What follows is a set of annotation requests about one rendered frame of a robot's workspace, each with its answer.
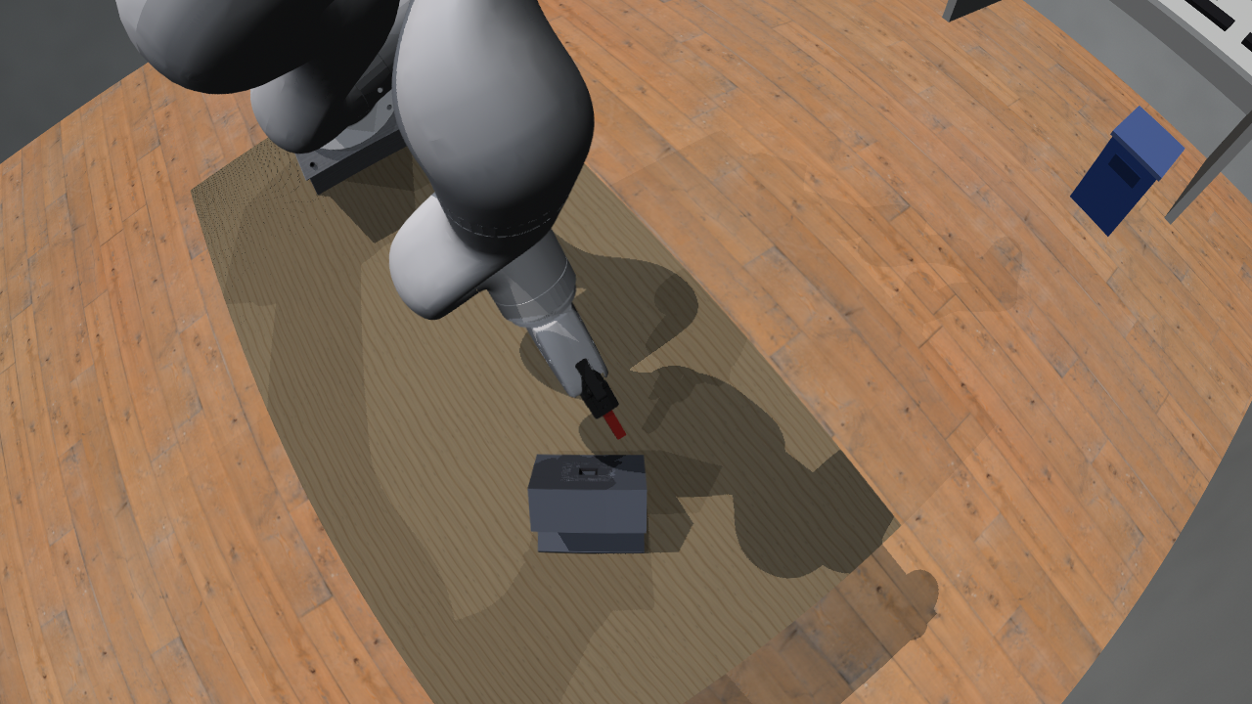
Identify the grey sloped panel with square hole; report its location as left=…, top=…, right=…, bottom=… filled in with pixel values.
left=527, top=455, right=647, bottom=552

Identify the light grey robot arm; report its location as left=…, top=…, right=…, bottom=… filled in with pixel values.
left=115, top=0, right=595, bottom=323

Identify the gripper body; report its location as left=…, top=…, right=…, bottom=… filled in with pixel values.
left=515, top=286, right=608, bottom=398

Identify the red rectangular peg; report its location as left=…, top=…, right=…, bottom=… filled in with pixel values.
left=603, top=410, right=627, bottom=438

